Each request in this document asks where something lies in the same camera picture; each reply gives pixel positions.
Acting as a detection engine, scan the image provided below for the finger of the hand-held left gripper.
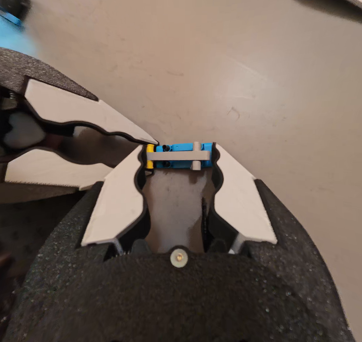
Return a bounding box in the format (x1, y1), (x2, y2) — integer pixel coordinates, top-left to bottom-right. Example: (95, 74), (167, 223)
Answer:
(23, 78), (159, 146)
(4, 147), (119, 191)

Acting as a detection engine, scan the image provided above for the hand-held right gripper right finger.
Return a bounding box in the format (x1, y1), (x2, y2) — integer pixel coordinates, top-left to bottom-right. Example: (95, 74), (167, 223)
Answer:
(202, 142), (278, 255)

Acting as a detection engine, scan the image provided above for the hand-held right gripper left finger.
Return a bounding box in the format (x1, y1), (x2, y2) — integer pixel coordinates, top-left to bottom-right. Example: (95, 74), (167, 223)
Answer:
(81, 145), (151, 247)

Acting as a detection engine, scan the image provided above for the short grey connector piece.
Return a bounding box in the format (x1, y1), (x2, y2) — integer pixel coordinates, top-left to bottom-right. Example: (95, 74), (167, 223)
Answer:
(192, 141), (203, 170)

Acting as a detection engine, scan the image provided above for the long grey building beam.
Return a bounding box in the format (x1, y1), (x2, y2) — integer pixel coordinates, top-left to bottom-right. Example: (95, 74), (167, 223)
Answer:
(146, 150), (211, 161)

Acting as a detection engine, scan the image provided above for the blue panel with black pins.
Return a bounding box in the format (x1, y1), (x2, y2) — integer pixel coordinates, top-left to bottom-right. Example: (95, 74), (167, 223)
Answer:
(154, 142), (213, 169)

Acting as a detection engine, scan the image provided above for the partly built toy robot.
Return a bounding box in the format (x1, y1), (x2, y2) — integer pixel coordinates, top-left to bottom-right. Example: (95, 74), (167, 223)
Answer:
(0, 0), (32, 28)

